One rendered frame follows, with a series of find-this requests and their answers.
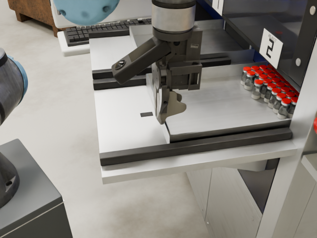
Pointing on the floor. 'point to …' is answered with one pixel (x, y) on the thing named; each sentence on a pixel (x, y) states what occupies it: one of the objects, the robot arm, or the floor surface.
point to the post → (294, 165)
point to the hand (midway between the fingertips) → (158, 119)
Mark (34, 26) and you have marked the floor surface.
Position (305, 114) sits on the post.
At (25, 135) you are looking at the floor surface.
